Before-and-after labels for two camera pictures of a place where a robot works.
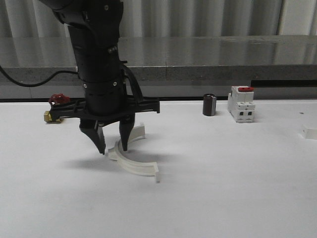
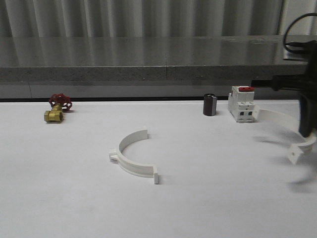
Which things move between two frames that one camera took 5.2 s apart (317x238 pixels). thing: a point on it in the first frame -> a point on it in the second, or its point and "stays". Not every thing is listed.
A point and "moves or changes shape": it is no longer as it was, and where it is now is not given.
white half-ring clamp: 308,133 moves or changes shape
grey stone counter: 172,67 stays
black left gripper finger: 126,128 -> 307,115
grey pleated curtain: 155,18 stays
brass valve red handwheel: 54,99 stays
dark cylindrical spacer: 209,104 stays
